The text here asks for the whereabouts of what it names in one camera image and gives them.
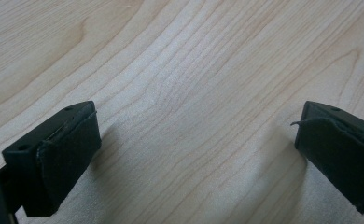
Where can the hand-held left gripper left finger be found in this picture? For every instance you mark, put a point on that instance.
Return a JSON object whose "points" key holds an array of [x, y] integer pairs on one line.
{"points": [[58, 155]]}

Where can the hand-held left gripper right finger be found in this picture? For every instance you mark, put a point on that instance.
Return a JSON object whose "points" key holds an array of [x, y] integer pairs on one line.
{"points": [[342, 152]]}

